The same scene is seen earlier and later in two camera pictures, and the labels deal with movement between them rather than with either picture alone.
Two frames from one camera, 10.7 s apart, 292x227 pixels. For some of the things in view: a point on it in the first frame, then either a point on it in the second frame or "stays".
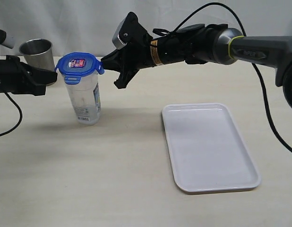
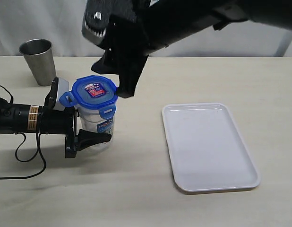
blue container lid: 72,65 to 93,91
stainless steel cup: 38,53 stays
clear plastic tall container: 85,98 to 90,120
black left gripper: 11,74 to 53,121
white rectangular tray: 207,151 stays
